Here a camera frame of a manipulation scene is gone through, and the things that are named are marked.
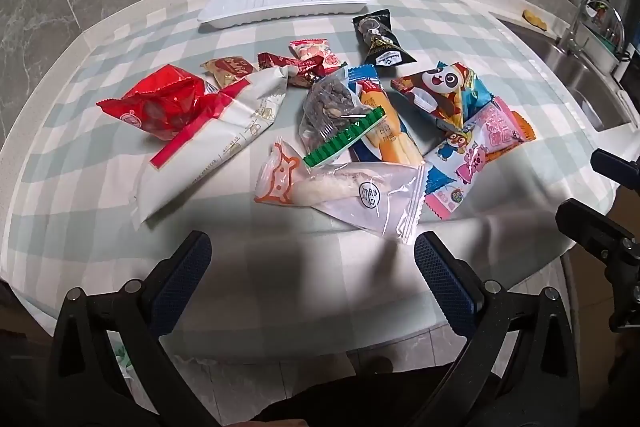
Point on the clear packet orange print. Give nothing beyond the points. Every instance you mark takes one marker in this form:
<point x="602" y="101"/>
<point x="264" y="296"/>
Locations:
<point x="345" y="194"/>

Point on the panda print snack packet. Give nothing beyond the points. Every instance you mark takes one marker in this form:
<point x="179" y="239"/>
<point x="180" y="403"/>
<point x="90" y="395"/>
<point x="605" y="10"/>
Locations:
<point x="440" y="94"/>

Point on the blue yellow snack packet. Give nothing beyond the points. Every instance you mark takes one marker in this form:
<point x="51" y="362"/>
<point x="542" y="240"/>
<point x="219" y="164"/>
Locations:
<point x="385" y="132"/>

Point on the red snack bag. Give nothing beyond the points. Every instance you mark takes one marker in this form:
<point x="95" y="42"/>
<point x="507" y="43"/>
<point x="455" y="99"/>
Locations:
<point x="157" y="104"/>

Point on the steel faucet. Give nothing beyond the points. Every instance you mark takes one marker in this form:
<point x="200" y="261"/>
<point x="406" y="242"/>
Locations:
<point x="580" y="24"/>

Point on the pink cartoon snack packet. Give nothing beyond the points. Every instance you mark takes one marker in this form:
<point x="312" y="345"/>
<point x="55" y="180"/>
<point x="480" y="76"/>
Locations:
<point x="465" y="152"/>

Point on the strawberry print snack packet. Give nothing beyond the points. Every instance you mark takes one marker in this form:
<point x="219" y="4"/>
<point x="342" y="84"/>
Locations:
<point x="315" y="54"/>

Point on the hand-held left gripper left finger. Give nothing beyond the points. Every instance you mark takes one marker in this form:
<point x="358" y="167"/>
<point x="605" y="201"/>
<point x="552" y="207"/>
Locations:
<point x="184" y="278"/>

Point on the yellow sponge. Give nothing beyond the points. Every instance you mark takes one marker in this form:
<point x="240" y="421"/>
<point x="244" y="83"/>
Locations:
<point x="534" y="19"/>

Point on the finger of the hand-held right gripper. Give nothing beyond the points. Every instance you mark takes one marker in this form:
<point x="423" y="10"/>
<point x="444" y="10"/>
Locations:
<point x="615" y="164"/>
<point x="600" y="234"/>

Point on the dark red snack packet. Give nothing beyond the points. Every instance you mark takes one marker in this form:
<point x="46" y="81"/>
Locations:
<point x="292" y="69"/>

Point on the clear nut packet green edges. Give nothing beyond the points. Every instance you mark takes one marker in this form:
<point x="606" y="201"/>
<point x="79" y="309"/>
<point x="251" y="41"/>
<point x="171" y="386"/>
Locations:
<point x="327" y="109"/>

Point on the steel sink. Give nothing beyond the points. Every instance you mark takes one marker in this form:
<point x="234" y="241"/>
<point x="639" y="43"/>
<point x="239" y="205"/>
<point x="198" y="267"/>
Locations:
<point x="575" y="77"/>

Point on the black countertop appliance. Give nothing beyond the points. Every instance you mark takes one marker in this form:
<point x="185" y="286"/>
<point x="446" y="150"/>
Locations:
<point x="631" y="72"/>

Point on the large white snack bag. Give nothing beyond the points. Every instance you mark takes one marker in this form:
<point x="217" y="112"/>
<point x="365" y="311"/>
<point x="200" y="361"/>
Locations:
<point x="210" y="147"/>

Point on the orange snack packet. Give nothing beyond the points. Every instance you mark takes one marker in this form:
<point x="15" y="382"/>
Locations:
<point x="522" y="132"/>

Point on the checked tablecloth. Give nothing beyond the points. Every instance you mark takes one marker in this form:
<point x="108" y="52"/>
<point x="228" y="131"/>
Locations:
<point x="280" y="277"/>

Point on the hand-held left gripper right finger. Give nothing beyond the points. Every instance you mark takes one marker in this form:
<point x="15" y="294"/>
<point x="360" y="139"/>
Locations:
<point x="444" y="278"/>

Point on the black snack packet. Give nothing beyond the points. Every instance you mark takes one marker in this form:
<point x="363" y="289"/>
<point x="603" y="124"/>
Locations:
<point x="381" y="39"/>

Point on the gold brown snack packet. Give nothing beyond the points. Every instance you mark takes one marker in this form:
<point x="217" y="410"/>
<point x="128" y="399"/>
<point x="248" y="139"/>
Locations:
<point x="227" y="69"/>

